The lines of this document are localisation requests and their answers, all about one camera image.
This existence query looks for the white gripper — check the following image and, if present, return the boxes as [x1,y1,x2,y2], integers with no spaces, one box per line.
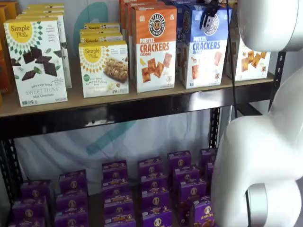
[197,0,227,30]

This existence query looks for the blue white pretzel crackers box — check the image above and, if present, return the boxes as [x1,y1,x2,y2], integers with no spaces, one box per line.
[176,3,233,90]
[165,0,191,48]

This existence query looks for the orange cheddar pretzel crackers box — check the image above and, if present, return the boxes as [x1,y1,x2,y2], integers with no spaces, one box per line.
[125,1,166,80]
[119,0,164,36]
[131,5,178,94]

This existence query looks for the yellow white pretzel crackers box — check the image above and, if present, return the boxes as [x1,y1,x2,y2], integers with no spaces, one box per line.
[224,1,272,82]

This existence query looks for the Simple Mills almond bars box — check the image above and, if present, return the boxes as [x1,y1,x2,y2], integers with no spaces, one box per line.
[84,22,121,30]
[79,28,122,35]
[78,40,130,99]
[80,32,124,45]

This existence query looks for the purple Annie's snack box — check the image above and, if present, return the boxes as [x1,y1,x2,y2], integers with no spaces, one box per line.
[142,209,173,227]
[102,160,129,182]
[103,193,134,214]
[104,211,137,227]
[58,169,89,192]
[140,173,168,192]
[19,180,52,202]
[167,150,192,170]
[141,188,171,211]
[205,161,215,180]
[102,178,130,197]
[137,156,164,177]
[11,196,48,221]
[199,148,218,166]
[177,199,216,227]
[178,179,207,202]
[172,166,201,184]
[54,211,89,227]
[55,191,89,214]
[8,217,47,227]

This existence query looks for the wooden shelf board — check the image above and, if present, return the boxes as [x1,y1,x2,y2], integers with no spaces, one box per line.
[0,70,275,118]

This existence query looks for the Simple Mills Sweet Thins box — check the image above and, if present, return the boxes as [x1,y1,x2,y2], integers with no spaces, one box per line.
[16,13,73,89]
[22,9,66,16]
[28,3,65,8]
[3,17,68,107]
[25,6,65,11]

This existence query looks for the plain orange box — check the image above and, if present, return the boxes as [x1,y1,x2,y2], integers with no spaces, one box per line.
[0,0,21,21]
[0,5,12,96]

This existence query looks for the white backdrop cloth teal logo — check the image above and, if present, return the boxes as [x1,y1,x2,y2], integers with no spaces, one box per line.
[13,0,234,183]

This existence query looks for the black metal shelving frame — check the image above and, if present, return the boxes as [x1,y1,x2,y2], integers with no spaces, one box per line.
[0,0,288,227]

